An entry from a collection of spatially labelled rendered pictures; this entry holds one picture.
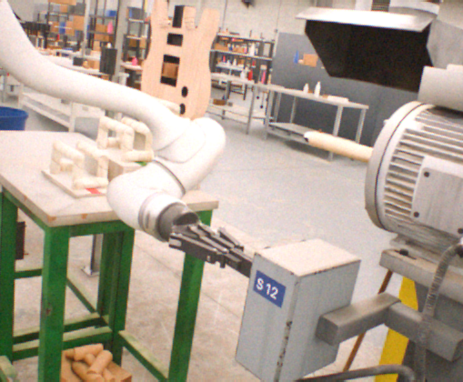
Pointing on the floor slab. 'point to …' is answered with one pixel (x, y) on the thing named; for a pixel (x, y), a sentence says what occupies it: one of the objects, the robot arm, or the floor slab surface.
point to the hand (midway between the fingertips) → (245, 264)
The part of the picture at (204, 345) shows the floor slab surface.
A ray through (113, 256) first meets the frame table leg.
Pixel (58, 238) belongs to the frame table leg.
